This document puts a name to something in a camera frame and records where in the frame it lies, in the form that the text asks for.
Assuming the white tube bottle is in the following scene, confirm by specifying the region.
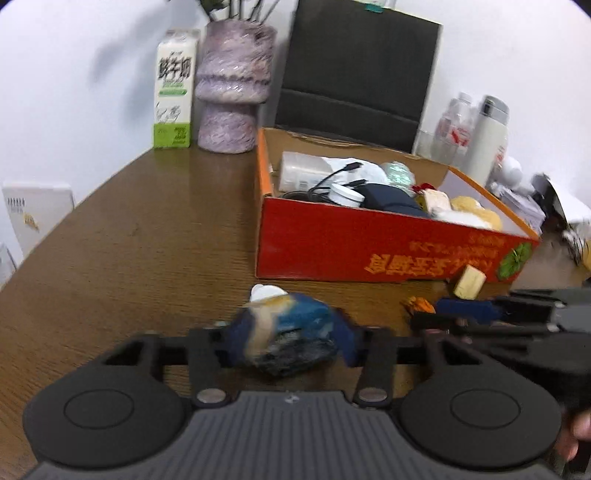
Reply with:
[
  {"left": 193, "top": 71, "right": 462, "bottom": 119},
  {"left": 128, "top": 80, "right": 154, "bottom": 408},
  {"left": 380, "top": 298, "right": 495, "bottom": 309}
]
[{"left": 278, "top": 151, "right": 331, "bottom": 193}]

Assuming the person's right hand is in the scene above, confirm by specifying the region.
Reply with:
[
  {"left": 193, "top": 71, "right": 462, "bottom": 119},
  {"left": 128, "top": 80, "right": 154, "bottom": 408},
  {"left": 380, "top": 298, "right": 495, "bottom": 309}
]
[{"left": 556, "top": 408, "right": 591, "bottom": 462}]

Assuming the toy figure with white feet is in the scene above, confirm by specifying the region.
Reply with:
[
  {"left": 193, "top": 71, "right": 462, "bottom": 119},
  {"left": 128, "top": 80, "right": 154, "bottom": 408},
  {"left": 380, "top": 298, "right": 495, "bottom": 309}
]
[{"left": 224, "top": 285, "right": 363, "bottom": 377}]

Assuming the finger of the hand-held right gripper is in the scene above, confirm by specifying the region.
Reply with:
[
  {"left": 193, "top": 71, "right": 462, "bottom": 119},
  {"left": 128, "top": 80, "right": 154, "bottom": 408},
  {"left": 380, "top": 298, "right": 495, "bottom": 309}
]
[
  {"left": 435, "top": 289, "right": 570, "bottom": 322},
  {"left": 410, "top": 312, "right": 561, "bottom": 337}
]

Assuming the clear glass container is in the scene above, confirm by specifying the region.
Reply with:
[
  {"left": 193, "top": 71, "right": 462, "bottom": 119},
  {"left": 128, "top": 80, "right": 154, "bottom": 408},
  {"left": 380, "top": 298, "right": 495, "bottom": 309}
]
[{"left": 414, "top": 129, "right": 446, "bottom": 162}]

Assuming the white plastic bag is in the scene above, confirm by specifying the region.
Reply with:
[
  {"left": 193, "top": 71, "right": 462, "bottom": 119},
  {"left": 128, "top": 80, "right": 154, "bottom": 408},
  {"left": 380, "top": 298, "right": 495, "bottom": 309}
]
[{"left": 323, "top": 157, "right": 391, "bottom": 185}]

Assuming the black usb cable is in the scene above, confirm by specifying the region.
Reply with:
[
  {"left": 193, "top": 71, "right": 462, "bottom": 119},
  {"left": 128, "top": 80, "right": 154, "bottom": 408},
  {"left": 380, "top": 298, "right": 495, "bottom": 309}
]
[{"left": 281, "top": 161, "right": 370, "bottom": 204}]

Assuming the purple mottled vase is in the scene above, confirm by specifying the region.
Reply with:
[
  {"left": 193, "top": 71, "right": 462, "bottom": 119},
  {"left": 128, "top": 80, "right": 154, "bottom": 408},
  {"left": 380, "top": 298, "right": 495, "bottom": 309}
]
[{"left": 195, "top": 19, "right": 278, "bottom": 153}]

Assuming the white paper sheet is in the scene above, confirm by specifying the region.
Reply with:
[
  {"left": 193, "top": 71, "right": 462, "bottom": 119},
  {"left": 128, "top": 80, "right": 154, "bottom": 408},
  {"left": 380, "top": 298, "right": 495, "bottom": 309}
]
[{"left": 531, "top": 173, "right": 591, "bottom": 222}]

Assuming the dark blue zip case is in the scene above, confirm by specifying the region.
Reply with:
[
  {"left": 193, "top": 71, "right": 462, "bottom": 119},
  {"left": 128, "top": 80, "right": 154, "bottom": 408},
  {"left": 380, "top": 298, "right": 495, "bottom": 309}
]
[{"left": 358, "top": 184, "right": 432, "bottom": 219}]

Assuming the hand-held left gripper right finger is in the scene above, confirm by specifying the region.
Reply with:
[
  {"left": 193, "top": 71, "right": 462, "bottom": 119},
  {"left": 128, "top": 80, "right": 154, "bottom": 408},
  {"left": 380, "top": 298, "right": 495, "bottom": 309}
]
[{"left": 353, "top": 325, "right": 485, "bottom": 408}]

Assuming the green and white milk carton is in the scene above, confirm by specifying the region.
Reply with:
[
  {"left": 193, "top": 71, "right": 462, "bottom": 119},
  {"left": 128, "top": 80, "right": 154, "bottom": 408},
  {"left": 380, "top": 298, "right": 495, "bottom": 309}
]
[{"left": 153, "top": 28, "right": 200, "bottom": 149}]

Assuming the yellow and white plush toy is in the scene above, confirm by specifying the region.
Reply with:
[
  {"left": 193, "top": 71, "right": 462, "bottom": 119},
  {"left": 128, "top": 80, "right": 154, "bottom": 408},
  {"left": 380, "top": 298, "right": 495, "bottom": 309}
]
[{"left": 431, "top": 196, "right": 504, "bottom": 232}]

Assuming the small orange item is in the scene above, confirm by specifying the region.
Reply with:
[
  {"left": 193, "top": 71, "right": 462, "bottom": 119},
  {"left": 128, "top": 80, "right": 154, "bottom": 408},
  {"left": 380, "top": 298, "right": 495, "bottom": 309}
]
[{"left": 403, "top": 296, "right": 437, "bottom": 315}]

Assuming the pale printed tin box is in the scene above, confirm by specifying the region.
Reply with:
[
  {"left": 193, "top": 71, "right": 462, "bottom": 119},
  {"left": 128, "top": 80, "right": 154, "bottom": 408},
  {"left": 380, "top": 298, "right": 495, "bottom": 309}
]
[{"left": 496, "top": 185, "right": 546, "bottom": 232}]

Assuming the teal glitter ball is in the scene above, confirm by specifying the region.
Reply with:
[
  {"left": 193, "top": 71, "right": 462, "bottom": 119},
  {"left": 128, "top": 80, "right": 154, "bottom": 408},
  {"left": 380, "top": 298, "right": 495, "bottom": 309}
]
[{"left": 381, "top": 161, "right": 416, "bottom": 188}]

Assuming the white carton box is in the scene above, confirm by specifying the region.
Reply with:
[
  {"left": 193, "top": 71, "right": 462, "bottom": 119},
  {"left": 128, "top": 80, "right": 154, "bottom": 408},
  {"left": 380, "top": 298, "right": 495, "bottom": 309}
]
[{"left": 1, "top": 182, "right": 75, "bottom": 266}]

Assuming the red cardboard box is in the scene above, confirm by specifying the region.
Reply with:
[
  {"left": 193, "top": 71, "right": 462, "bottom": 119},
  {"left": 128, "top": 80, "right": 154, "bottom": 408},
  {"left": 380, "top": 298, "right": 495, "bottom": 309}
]
[{"left": 255, "top": 128, "right": 541, "bottom": 283}]

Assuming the clear plastic water bottle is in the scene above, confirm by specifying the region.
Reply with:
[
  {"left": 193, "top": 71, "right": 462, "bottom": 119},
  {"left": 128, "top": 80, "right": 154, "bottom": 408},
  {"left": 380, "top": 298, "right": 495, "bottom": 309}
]
[
  {"left": 433, "top": 99, "right": 462, "bottom": 166},
  {"left": 450, "top": 91, "right": 478, "bottom": 160}
]

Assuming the beige block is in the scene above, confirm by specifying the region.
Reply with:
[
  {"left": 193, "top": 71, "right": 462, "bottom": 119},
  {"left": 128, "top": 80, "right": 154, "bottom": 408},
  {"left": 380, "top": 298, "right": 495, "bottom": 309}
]
[
  {"left": 422, "top": 189, "right": 451, "bottom": 214},
  {"left": 452, "top": 264, "right": 487, "bottom": 299}
]

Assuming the white round jar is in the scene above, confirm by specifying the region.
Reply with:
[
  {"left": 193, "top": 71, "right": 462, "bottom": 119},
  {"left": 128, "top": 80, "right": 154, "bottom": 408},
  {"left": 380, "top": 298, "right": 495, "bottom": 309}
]
[{"left": 329, "top": 183, "right": 366, "bottom": 207}]

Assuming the wooden desktop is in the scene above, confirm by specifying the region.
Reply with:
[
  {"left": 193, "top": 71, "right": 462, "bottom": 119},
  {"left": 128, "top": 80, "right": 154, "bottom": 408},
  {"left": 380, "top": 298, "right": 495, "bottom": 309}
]
[{"left": 0, "top": 147, "right": 591, "bottom": 467}]

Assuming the white thermos flask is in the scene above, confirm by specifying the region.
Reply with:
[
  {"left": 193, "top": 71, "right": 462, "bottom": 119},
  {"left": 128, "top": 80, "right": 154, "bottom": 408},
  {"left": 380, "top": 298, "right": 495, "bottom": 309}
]
[{"left": 462, "top": 95, "right": 510, "bottom": 188}]

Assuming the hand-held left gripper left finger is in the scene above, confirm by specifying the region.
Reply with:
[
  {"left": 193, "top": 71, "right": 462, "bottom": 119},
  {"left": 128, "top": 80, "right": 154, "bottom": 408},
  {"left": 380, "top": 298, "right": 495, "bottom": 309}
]
[{"left": 97, "top": 327, "right": 229, "bottom": 408}]

